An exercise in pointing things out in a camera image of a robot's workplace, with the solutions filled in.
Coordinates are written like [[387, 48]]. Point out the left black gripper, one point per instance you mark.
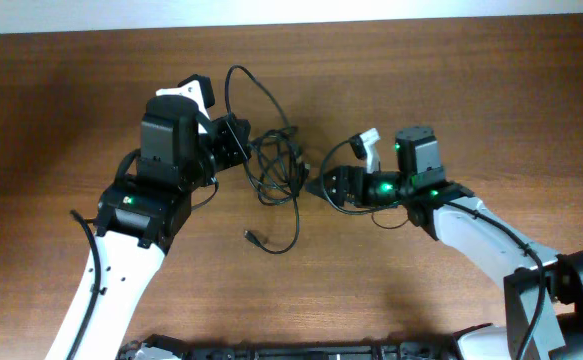
[[226, 139]]

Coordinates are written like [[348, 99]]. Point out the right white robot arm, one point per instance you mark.
[[543, 288]]

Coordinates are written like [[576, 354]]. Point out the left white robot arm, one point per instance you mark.
[[139, 215]]

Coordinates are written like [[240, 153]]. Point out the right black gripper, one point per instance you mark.
[[344, 185]]

